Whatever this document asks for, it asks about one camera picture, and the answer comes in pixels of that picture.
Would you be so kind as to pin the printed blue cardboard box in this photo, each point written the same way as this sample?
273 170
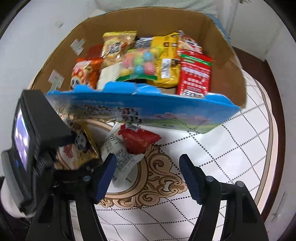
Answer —
161 111

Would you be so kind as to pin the white cake packet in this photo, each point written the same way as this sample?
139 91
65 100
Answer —
108 75

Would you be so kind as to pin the red and white snack packet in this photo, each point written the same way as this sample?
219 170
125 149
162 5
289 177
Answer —
120 155

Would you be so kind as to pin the orange panda snack packet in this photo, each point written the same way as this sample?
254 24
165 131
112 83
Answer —
84 73

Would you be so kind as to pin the white diamond pattern quilt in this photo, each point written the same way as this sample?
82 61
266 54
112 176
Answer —
231 157

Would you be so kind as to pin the yellow cracker packet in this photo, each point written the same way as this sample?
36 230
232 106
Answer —
116 47

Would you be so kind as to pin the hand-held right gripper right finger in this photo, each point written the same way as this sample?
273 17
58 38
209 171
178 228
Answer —
192 178

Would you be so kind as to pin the red green snack packet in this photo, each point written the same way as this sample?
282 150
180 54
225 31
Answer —
195 74

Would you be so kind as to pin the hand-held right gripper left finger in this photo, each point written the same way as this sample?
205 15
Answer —
106 178

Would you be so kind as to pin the red mushroom panda packet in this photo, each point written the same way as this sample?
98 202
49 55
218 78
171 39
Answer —
190 42

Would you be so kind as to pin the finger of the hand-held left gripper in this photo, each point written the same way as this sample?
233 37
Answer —
69 139

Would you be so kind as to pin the yellow panda snack packet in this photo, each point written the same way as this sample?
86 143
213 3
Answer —
78 148

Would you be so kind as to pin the small red snack packet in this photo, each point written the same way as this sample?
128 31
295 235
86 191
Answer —
138 138

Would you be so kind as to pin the black snack packet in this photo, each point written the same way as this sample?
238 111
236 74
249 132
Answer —
143 42

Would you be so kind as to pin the colourful candy ball bag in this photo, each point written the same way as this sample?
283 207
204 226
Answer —
138 63

